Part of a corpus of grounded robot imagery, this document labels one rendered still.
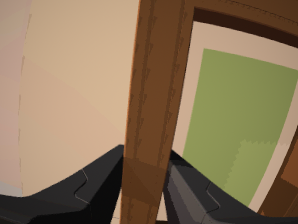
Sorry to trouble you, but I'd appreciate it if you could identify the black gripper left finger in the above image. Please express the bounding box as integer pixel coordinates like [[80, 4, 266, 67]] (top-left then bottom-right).
[[0, 145, 124, 224]]

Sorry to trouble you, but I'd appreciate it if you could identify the brown wooden picture frame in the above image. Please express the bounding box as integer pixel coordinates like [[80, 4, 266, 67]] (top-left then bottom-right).
[[118, 0, 298, 224]]

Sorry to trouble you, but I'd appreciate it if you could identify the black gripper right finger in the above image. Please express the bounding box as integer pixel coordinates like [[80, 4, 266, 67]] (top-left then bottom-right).
[[162, 149, 298, 224]]

